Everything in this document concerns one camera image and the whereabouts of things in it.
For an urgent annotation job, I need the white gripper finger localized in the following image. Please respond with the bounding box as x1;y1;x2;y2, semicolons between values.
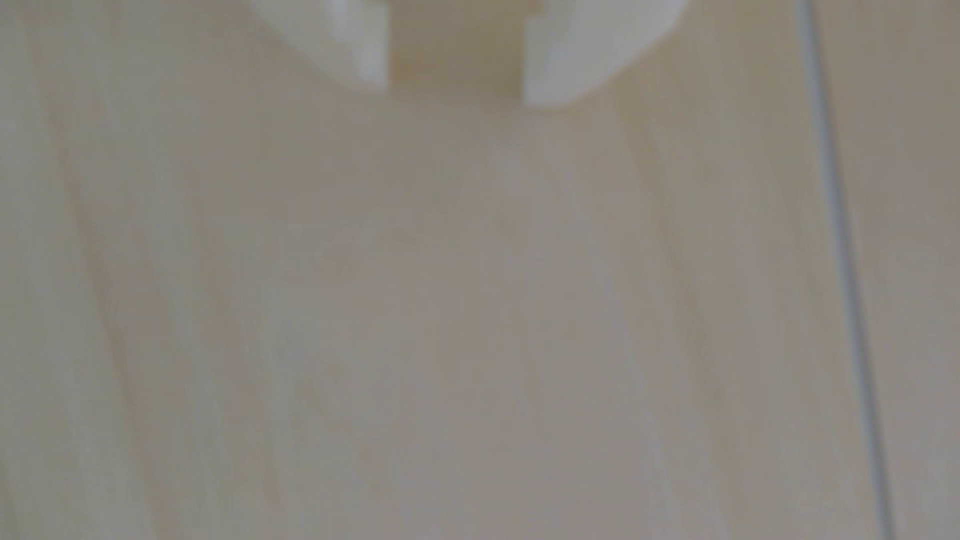
522;0;689;108
246;0;390;91

